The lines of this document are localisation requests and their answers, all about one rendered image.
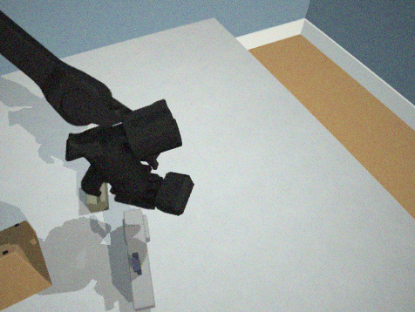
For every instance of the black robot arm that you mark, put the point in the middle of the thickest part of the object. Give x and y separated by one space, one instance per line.
81 99

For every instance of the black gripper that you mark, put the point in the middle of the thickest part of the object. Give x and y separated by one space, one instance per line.
138 187

